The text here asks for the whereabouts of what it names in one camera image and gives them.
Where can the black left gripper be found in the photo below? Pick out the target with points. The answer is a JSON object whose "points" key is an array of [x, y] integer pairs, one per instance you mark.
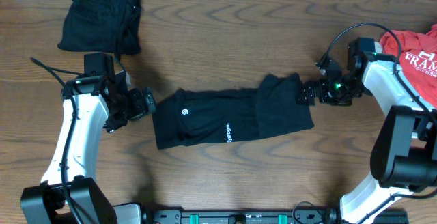
{"points": [[138, 108]]}

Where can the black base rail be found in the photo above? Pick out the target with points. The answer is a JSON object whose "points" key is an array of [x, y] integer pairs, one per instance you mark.
{"points": [[303, 213]]}

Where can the black t-shirt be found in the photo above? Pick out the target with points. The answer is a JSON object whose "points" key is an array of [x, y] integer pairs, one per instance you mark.
{"points": [[189, 118]]}

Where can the folded black garment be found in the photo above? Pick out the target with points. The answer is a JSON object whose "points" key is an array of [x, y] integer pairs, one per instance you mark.
{"points": [[110, 26]]}

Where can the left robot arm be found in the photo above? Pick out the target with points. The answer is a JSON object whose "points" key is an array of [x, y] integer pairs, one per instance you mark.
{"points": [[68, 192]]}

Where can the red printed t-shirt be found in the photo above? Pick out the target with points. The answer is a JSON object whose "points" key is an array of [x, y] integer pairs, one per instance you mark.
{"points": [[418, 61]]}

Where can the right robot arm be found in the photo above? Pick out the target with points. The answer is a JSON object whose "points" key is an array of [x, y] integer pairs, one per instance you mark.
{"points": [[403, 158]]}

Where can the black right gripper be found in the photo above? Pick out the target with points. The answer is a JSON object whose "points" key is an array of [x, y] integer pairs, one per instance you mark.
{"points": [[321, 84]]}

